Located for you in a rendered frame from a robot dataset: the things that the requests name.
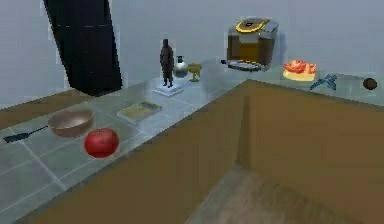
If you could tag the golden goblet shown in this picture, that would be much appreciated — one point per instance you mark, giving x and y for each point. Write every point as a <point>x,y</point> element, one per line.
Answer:
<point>195,71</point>

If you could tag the brown counter with tiled top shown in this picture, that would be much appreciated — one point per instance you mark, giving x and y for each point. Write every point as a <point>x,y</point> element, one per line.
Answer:
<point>233,143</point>

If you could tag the dark brown human statue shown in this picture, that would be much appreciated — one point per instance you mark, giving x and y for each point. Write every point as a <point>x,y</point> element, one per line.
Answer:
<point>167,61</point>

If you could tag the brown yellow coffee machine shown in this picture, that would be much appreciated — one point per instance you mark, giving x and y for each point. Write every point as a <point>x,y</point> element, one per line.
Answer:
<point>251,43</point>

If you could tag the red tomato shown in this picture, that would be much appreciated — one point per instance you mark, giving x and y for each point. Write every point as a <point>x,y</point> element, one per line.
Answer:
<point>101,142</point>

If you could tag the orange food on yellow plate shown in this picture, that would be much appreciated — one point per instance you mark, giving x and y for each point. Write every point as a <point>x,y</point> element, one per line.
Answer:
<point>299,70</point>

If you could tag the brown wooden bowl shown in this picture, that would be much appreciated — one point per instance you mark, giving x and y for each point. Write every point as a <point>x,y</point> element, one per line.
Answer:
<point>70,122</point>

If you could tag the black fridge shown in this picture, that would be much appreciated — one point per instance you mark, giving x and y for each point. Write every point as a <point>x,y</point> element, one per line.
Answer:
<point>88,46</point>

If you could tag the black spatula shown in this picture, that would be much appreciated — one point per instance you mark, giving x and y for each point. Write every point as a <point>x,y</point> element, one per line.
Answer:
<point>18,136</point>

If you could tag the dark brown round potato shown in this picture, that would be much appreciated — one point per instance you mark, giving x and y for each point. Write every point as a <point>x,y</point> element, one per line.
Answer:
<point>370,83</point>

